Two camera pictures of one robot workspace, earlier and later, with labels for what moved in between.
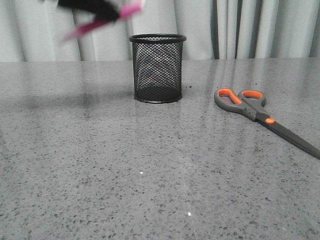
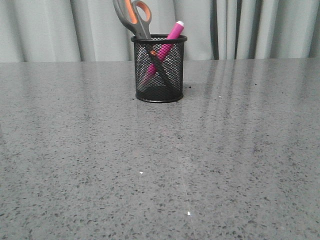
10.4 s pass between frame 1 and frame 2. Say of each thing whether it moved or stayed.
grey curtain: stayed
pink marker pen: moved
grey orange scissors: moved
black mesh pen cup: stayed
